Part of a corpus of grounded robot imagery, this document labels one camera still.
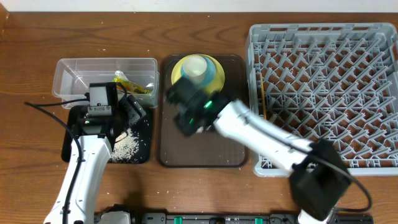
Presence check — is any green orange snack wrapper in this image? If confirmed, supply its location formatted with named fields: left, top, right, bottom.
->
left=113, top=70, right=152, bottom=94

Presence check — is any yellow plate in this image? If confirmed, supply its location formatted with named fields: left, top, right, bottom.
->
left=171, top=54, right=225, bottom=94

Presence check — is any rice pile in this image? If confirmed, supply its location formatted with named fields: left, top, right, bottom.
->
left=108, top=128, right=148, bottom=164

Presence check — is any light blue bowl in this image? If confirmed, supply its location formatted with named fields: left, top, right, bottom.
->
left=182, top=56, right=216, bottom=88

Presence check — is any white cup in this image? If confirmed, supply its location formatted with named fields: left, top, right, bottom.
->
left=181, top=55, right=207, bottom=84

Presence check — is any wooden chopstick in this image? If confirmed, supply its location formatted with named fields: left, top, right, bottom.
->
left=260, top=73, right=267, bottom=120

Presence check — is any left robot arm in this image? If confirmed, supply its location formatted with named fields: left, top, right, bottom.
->
left=44, top=95, right=146, bottom=223

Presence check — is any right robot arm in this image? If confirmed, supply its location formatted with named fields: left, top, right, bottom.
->
left=165, top=78, right=351, bottom=223

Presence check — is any black waste tray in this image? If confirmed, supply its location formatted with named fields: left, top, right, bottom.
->
left=61, top=108, right=153, bottom=163

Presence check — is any grey plastic dishwasher rack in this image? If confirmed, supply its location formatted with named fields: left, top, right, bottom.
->
left=245, top=22, right=397, bottom=176

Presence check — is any dark brown serving tray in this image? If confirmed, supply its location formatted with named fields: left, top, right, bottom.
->
left=157, top=55, right=250, bottom=168

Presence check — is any clear plastic bin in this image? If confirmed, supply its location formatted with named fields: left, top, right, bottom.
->
left=52, top=58, right=159, bottom=108

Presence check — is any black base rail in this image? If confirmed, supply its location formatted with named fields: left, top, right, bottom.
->
left=93, top=205, right=374, bottom=224

